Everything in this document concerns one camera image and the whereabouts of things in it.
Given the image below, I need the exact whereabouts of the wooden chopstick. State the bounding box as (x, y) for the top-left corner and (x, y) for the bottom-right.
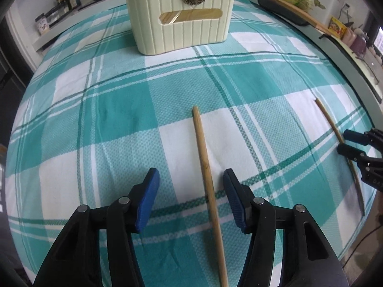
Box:
(192, 105), (230, 287)
(315, 98), (366, 217)

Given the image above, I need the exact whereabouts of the cream ribbed utensil holder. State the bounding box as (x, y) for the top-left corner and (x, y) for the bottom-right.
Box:
(123, 0), (239, 55)

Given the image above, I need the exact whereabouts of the wooden cutting board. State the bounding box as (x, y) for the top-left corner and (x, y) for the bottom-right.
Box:
(260, 0), (330, 35)

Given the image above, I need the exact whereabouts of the pink container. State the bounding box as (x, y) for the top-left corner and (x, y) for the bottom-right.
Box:
(343, 25), (367, 54)

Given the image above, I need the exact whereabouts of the light green black-edged board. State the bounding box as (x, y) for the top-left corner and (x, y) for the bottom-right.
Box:
(320, 32), (383, 104)

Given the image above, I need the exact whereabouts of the teal white plaid tablecloth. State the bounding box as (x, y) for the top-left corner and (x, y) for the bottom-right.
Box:
(6, 0), (376, 287)

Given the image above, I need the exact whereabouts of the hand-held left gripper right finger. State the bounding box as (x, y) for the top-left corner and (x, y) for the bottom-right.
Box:
(223, 168), (350, 287)

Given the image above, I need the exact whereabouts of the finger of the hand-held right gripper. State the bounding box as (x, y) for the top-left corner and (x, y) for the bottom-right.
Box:
(344, 127), (383, 150)
(336, 143), (383, 171)

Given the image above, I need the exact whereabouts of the yellow printed box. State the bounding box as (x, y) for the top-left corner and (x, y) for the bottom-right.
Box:
(329, 16), (348, 38)

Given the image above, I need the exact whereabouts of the black cable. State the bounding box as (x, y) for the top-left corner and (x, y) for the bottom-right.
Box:
(341, 223), (376, 271)

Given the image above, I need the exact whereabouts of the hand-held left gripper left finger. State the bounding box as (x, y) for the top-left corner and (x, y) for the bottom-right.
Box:
(33, 167), (160, 287)

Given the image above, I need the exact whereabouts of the black rolled mat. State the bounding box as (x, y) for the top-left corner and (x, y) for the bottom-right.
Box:
(259, 0), (309, 26)

